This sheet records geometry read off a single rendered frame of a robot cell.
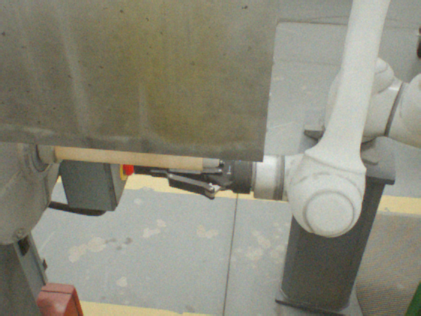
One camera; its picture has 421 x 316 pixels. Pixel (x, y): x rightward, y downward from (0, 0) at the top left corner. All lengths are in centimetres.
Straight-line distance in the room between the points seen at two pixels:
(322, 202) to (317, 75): 247
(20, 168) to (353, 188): 47
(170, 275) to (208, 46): 174
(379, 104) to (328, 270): 66
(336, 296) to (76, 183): 118
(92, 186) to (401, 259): 152
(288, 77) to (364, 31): 225
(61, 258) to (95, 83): 182
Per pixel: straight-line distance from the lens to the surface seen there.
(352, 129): 82
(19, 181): 64
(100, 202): 100
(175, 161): 60
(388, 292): 210
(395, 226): 233
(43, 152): 64
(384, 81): 138
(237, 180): 96
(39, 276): 123
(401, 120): 138
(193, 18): 34
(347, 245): 169
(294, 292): 192
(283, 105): 290
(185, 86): 36
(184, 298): 198
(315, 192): 77
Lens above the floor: 165
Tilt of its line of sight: 41 degrees down
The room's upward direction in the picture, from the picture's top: straight up
